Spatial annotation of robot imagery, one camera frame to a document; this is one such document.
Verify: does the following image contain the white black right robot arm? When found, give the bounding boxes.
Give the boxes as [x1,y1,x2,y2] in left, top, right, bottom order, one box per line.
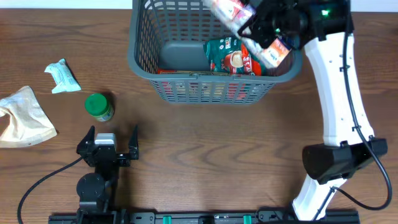
[245,1,387,223]

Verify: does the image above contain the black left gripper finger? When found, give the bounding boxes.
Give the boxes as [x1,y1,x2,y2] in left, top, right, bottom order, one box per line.
[76,126,95,155]
[128,125,139,160]

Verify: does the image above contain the green coffee sachet bag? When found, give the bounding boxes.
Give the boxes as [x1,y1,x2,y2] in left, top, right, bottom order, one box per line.
[203,37,267,76]

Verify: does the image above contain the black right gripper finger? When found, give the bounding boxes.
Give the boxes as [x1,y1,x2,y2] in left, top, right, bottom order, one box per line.
[246,0,264,9]
[238,15,280,49]

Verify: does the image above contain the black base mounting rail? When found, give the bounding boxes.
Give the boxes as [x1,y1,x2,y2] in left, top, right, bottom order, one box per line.
[48,210,361,224]

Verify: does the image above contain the green lid glass jar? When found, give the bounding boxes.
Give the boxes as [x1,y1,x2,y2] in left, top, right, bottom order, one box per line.
[85,93,114,122]

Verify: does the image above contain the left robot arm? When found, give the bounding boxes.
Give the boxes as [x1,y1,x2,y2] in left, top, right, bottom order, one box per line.
[76,126,139,223]

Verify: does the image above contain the red spaghetti pasta packet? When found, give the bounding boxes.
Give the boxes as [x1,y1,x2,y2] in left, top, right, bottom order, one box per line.
[157,68,231,103]

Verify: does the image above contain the grey plastic slotted basket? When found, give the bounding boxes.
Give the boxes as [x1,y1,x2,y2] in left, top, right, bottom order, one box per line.
[127,0,303,105]

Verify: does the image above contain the blue Kleenex tissue pack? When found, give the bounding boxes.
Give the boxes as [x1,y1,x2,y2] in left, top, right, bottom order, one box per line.
[203,0,290,68]

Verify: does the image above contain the small white mint packet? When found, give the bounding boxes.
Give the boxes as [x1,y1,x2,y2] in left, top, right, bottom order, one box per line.
[44,58,81,94]

